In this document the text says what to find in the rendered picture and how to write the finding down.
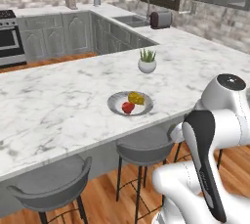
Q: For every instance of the grey sink basin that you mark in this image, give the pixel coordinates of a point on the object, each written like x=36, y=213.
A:
x=132, y=21

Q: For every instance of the silver curved tap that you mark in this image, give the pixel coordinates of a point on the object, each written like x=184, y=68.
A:
x=148, y=4

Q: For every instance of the red food piece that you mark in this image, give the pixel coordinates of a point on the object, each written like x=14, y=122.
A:
x=128, y=107

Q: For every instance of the green plant in white pot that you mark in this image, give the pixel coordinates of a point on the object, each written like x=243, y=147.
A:
x=146, y=65

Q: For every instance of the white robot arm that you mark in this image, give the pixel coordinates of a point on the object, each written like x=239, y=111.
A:
x=228, y=120

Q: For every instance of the grey round plate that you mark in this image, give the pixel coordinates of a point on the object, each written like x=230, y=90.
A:
x=115, y=104

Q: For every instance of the silver black oven range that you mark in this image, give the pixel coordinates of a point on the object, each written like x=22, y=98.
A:
x=9, y=38

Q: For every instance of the yellow food piece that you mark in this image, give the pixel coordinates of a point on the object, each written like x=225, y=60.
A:
x=135, y=98

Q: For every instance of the grey base cupboard run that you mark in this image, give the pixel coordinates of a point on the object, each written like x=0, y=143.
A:
x=65, y=34

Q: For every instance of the dark silver toaster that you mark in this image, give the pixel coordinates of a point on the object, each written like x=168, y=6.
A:
x=161, y=20

